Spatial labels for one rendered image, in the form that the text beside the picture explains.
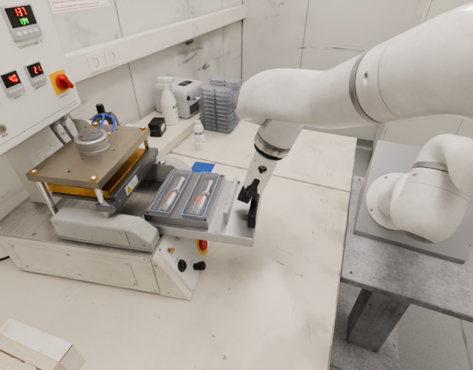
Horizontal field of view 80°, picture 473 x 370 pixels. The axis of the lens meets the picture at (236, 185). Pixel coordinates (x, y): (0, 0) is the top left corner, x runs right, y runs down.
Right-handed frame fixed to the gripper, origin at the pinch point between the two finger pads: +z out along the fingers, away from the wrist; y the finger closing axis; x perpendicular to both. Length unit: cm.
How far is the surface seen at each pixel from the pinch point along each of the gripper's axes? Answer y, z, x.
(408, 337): 24, 67, -111
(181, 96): 87, 24, 42
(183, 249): -7.4, 20.8, 9.6
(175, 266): -13.6, 20.6, 9.8
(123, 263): -16.9, 22.5, 22.6
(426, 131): 170, 12, -131
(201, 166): 48, 34, 17
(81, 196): -9.9, 11.9, 37.9
